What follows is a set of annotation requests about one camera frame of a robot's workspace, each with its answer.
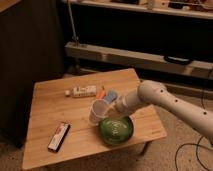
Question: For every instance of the white ceramic cup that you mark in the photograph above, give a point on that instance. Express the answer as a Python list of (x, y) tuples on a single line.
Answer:
[(98, 111)]

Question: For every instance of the black handle on shelf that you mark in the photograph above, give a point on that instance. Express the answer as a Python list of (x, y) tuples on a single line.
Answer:
[(177, 61)]

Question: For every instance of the wooden table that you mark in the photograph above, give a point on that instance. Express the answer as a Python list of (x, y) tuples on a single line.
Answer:
[(82, 148)]

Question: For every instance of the orange carrot toy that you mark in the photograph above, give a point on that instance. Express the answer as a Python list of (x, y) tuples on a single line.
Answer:
[(101, 93)]

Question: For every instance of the green ceramic bowl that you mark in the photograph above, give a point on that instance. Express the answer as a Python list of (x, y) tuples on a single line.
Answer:
[(116, 131)]

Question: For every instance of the dark wooden cabinet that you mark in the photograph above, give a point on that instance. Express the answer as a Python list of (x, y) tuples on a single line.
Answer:
[(31, 50)]

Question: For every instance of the blue sponge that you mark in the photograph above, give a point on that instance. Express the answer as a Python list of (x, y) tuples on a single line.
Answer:
[(110, 96)]

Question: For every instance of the metal shelf rack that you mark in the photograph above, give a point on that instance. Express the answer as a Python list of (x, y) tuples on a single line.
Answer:
[(141, 35)]

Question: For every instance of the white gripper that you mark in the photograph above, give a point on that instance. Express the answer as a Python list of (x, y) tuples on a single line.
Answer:
[(125, 105)]

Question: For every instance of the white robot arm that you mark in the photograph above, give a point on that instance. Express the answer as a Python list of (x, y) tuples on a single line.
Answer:
[(155, 93)]

